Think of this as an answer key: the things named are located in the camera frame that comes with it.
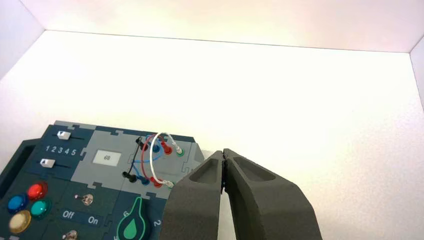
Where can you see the white slider knob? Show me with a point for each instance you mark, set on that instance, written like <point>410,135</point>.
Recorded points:
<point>47,163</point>
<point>64,135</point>

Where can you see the blue round push button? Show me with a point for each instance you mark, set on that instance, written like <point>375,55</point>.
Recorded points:
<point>17,203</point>

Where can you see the yellow round push button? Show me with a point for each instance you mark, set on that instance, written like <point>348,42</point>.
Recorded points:
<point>19,222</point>

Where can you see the dark teal task board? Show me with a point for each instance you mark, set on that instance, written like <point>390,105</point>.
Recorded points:
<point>92,215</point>

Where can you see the green drop-shaped rotary knob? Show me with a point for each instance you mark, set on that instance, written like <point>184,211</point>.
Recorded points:
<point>133,225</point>

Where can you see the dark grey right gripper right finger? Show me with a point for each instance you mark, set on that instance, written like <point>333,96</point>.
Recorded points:
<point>265,212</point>

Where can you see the metal toggle switch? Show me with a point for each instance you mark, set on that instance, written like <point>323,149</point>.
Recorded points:
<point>71,235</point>
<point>86,199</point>

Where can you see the red round push button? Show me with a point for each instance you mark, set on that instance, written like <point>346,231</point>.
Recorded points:
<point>36,191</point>

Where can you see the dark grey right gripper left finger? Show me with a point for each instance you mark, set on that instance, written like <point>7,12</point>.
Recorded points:
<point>192,212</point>

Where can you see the small grey display screen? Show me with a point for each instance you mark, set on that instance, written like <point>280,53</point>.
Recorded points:
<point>107,157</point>

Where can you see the green round push button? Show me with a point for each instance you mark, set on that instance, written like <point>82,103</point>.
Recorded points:
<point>40,208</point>

